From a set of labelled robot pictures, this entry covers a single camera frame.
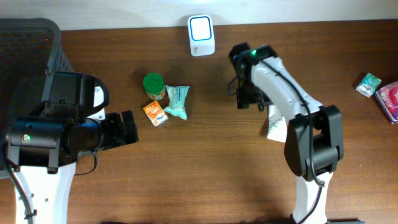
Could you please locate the orange tissue pack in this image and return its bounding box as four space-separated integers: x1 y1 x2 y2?
143 101 169 127

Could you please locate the white floral tube gold cap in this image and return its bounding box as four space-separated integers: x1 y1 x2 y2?
267 105 287 142

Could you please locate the green round item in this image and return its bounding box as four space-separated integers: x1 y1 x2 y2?
143 73 165 101

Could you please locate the teal wet wipes pack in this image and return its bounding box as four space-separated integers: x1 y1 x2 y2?
164 85 190 120

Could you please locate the small teal tissue pack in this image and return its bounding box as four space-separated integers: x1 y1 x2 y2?
355 73 382 98

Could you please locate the red floral tissue pack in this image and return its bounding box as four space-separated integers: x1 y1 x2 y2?
375 82 397 124

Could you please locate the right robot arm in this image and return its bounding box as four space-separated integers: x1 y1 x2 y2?
228 42 344 223

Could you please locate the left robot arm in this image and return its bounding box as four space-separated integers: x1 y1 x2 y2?
2 72 139 223

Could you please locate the white barcode scanner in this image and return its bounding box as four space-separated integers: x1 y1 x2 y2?
187 15 215 57

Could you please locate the grey plastic mesh basket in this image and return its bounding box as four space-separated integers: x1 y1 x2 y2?
0 17 75 180

